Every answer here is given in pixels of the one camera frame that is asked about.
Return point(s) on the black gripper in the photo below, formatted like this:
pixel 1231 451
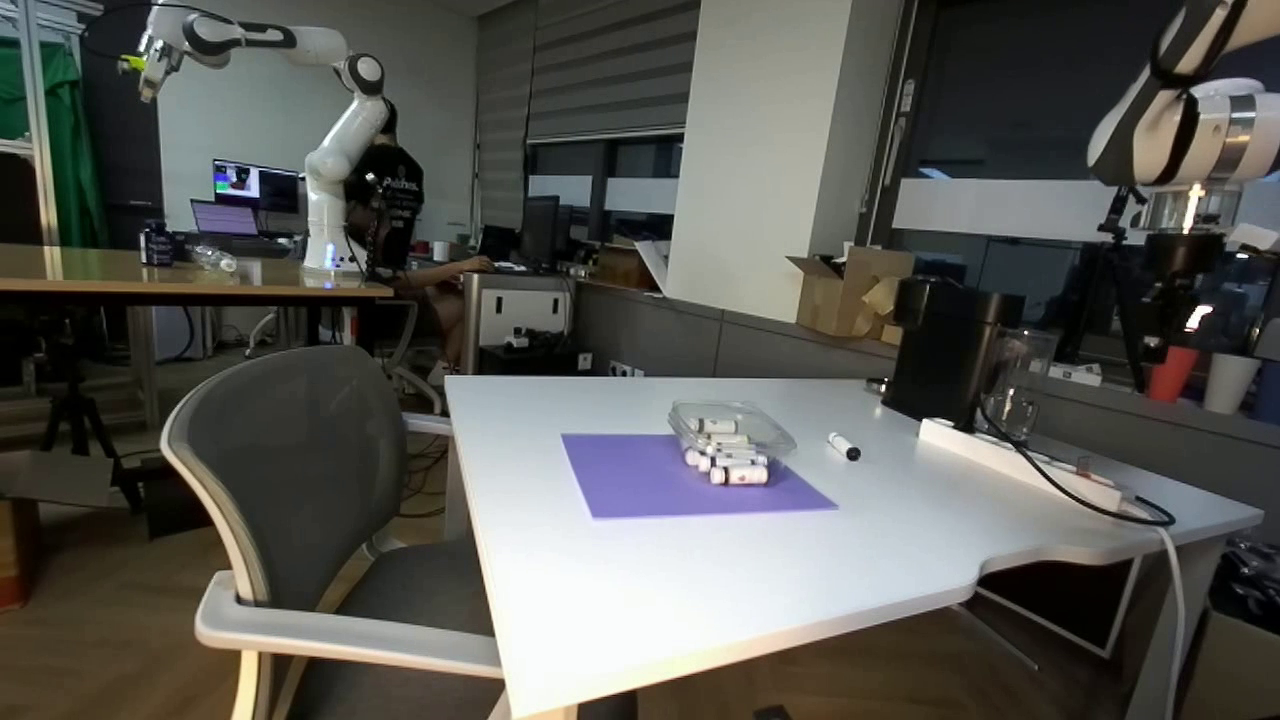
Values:
pixel 1194 272

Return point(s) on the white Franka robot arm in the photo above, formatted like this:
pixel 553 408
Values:
pixel 1201 132

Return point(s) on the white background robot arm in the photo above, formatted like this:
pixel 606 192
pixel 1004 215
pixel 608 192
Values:
pixel 333 144

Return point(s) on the white power strip adapter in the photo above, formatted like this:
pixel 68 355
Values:
pixel 1025 460

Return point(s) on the red cup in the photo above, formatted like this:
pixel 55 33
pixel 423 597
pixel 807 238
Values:
pixel 1175 374

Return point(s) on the white cup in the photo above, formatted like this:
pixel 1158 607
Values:
pixel 1231 380

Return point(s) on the crumpled cardboard box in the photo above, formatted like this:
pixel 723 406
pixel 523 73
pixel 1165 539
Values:
pixel 852 292

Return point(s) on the black and white marker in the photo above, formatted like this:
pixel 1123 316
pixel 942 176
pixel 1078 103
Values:
pixel 847 447

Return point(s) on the clear plastic container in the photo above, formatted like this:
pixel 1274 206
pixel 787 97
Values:
pixel 732 418

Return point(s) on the white battery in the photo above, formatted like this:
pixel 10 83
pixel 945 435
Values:
pixel 730 451
pixel 697 460
pixel 743 472

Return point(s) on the purple mat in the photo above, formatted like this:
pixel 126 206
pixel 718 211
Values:
pixel 643 483

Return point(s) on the grey window blinds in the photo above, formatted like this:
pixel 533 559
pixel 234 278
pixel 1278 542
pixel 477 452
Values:
pixel 587 65

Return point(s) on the white cabinet box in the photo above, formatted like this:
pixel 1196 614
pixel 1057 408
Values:
pixel 523 313

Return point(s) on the seated person in black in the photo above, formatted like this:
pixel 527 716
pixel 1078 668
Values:
pixel 387 202

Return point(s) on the grey office chair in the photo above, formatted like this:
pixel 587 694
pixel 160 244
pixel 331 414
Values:
pixel 302 467

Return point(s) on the black monitor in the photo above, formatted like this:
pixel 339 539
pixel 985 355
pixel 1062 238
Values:
pixel 261 186

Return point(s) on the open laptop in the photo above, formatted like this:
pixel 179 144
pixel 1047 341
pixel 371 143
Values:
pixel 234 225

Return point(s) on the long wooden desk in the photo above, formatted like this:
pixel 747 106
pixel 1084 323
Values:
pixel 160 272

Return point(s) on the green cloth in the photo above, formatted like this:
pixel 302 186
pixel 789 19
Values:
pixel 63 144

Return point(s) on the black camera tripod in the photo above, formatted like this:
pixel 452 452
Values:
pixel 1105 292

